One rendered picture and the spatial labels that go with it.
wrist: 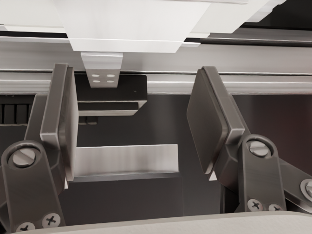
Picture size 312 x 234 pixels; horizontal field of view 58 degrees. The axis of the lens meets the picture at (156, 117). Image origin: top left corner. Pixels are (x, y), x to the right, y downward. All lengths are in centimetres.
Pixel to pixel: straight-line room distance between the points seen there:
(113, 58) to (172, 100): 49
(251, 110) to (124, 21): 65
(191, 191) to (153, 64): 40
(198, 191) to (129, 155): 56
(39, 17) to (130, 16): 6
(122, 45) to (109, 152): 8
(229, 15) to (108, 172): 13
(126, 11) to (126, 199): 12
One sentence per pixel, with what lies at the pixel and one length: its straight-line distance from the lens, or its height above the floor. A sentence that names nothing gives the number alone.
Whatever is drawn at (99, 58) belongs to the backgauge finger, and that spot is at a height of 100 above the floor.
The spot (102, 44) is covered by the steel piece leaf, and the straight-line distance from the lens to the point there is 23.
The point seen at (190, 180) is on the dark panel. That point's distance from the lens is 74.
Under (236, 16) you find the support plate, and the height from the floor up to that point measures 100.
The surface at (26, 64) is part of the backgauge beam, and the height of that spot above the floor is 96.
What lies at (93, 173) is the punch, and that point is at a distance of 21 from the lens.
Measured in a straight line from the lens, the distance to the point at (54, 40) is 23.
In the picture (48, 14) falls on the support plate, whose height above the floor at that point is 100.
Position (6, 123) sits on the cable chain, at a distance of 61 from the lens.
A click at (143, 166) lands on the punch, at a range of 21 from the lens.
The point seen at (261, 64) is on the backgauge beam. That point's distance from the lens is 52.
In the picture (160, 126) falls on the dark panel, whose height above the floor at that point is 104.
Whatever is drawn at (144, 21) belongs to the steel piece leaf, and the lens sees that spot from 19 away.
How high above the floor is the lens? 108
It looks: 5 degrees down
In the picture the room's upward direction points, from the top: 178 degrees clockwise
